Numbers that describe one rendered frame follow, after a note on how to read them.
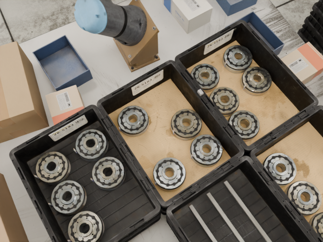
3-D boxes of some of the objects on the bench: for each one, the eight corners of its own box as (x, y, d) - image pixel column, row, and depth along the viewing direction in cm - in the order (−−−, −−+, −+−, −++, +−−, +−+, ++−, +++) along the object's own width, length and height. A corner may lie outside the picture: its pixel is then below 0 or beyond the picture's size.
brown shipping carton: (-21, 80, 136) (-44, 59, 121) (32, 64, 139) (16, 40, 124) (-8, 146, 125) (-32, 131, 110) (49, 126, 128) (34, 109, 113)
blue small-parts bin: (38, 61, 139) (31, 52, 133) (69, 44, 142) (65, 34, 136) (60, 97, 133) (55, 89, 126) (93, 78, 136) (89, 69, 129)
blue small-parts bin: (221, 37, 143) (224, 27, 137) (249, 21, 146) (253, 10, 140) (251, 71, 137) (255, 62, 130) (279, 54, 140) (285, 43, 133)
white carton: (162, 3, 150) (162, -12, 142) (184, -8, 153) (185, -24, 144) (187, 34, 144) (188, 20, 136) (210, 21, 146) (212, 7, 138)
